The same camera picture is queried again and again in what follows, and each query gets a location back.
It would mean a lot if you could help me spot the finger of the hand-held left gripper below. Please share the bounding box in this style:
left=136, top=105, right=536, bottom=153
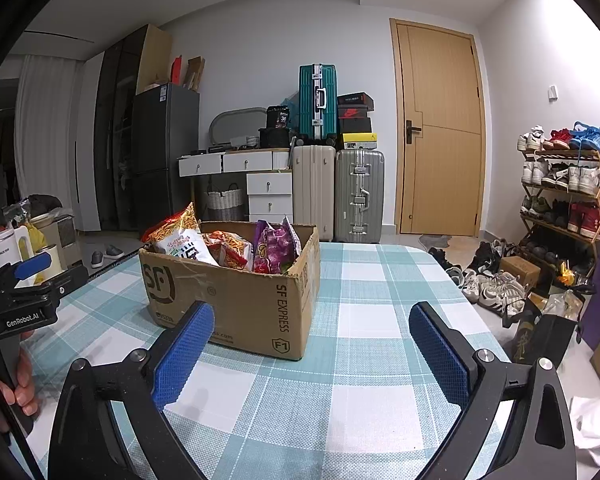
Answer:
left=0, top=251, right=52, bottom=293
left=5, top=266, right=89, bottom=311

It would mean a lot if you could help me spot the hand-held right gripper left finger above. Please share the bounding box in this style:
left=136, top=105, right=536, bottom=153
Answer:
left=47, top=301, right=216, bottom=480

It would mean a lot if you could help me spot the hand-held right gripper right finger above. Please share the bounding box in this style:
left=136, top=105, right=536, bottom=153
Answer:
left=408, top=301, right=578, bottom=480

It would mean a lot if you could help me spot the noodle snack packet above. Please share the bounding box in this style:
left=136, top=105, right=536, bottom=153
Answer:
left=202, top=230, right=255, bottom=272
left=141, top=202, right=220, bottom=267

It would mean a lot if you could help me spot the purple snack packet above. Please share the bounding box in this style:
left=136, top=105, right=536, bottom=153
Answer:
left=252, top=219, right=302, bottom=276

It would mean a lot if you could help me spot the person's left hand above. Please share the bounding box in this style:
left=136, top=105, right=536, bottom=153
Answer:
left=11, top=332, right=40, bottom=417

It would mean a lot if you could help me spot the white cup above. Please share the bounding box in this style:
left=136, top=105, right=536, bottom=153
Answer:
left=35, top=244, right=63, bottom=276

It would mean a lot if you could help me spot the yellow plastic bag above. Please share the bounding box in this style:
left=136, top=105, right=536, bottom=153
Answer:
left=27, top=225, right=46, bottom=283

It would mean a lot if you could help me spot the white kettle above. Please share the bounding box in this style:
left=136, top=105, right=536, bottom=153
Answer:
left=0, top=227, right=33, bottom=286

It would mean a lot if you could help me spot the beige bin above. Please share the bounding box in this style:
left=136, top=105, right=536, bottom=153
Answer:
left=30, top=212, right=76, bottom=266

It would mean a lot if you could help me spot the pile of loose shoes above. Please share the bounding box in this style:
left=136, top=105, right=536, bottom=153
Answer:
left=427, top=240, right=531, bottom=316

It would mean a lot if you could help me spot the black shopping bag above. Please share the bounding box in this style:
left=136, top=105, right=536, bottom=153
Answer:
left=502, top=300, right=578, bottom=368

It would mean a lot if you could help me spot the small brown cardboard box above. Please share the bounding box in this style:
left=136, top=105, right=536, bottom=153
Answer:
left=500, top=256, right=542, bottom=288

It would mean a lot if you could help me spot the clear plastic bag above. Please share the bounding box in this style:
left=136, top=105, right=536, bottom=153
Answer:
left=542, top=290, right=583, bottom=318

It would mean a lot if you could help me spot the white curtain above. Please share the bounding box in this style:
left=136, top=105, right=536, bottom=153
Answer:
left=15, top=52, right=88, bottom=221

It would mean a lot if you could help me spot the woven laundry basket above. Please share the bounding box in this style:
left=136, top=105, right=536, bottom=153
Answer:
left=205, top=185, right=245, bottom=222

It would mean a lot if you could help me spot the dark grey fridge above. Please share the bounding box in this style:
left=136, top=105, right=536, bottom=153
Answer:
left=130, top=82, right=201, bottom=231

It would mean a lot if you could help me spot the dark tall wardrobe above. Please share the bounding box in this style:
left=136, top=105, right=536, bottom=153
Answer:
left=92, top=24, right=173, bottom=231

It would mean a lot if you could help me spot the white cloth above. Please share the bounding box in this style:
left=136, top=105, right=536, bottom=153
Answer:
left=570, top=392, right=600, bottom=461

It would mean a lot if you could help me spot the grey suitcase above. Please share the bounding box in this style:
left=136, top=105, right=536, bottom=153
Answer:
left=334, top=147, right=385, bottom=243

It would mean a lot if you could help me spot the white desk with drawers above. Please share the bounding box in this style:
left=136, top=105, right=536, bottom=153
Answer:
left=177, top=149, right=295, bottom=226

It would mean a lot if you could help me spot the beige suitcase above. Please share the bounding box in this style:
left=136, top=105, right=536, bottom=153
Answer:
left=291, top=144, right=337, bottom=243

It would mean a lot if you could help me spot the tan wooden door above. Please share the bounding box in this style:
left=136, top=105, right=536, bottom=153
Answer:
left=389, top=17, right=483, bottom=238

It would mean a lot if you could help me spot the shoe rack with shoes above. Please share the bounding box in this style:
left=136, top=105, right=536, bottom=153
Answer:
left=517, top=121, right=600, bottom=281

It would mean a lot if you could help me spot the yellow and black shoe box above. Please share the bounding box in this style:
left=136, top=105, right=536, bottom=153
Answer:
left=341, top=132, right=378, bottom=150

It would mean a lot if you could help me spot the grey oval framed panel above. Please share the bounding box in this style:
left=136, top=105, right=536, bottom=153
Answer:
left=208, top=106, right=268, bottom=148

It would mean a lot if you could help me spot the black basket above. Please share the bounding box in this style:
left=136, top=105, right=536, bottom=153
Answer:
left=258, top=127, right=293, bottom=150

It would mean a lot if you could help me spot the plain black shoe box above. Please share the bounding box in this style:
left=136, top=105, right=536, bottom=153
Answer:
left=337, top=117, right=373, bottom=136

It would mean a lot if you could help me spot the brown paper bag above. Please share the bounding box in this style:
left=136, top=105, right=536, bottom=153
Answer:
left=186, top=56, right=206, bottom=92

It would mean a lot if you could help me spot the black tub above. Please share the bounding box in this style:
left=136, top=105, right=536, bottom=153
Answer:
left=265, top=105, right=292, bottom=131

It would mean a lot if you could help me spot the teal suitcase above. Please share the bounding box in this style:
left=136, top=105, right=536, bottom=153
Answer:
left=298, top=63, right=338, bottom=143

